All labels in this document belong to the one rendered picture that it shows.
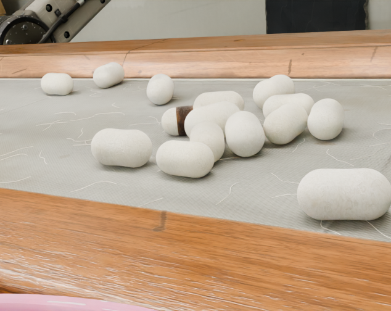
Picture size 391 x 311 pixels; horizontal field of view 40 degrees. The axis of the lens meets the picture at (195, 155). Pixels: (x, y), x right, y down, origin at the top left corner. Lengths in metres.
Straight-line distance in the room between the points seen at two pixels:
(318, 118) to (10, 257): 0.19
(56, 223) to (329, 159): 0.15
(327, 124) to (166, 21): 2.52
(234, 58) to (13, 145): 0.23
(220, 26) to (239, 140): 2.37
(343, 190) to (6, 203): 0.12
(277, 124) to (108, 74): 0.25
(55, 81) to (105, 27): 2.52
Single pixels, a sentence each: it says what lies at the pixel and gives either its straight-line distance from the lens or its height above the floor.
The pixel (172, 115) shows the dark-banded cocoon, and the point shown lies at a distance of 0.34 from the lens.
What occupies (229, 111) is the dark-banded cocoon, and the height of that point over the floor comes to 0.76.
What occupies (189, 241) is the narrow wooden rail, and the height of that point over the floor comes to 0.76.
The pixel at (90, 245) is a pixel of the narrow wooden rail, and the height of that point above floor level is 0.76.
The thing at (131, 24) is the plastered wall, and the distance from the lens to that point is 2.93.
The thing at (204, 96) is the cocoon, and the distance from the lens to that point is 0.36.
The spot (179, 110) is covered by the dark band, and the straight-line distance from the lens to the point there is 0.34.
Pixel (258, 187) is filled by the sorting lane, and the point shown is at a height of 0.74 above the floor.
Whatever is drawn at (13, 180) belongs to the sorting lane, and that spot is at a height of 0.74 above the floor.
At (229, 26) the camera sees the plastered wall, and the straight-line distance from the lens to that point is 2.63.
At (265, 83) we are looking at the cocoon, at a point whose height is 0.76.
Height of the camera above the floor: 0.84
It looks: 19 degrees down
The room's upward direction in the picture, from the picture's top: 6 degrees counter-clockwise
